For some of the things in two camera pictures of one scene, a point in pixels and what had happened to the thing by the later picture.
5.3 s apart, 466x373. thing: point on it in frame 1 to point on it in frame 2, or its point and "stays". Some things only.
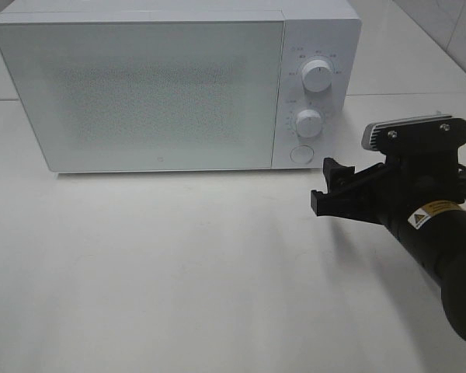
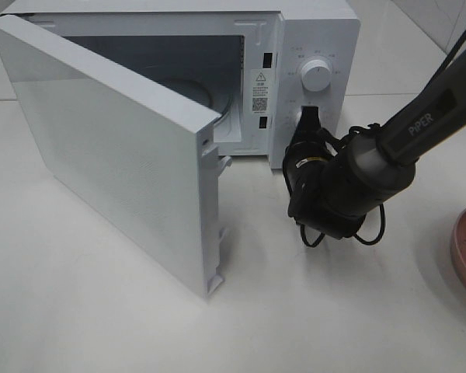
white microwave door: (148, 95) to (144, 162)
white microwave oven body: (158, 85) stays
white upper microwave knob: (317, 75) stays
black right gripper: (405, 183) to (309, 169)
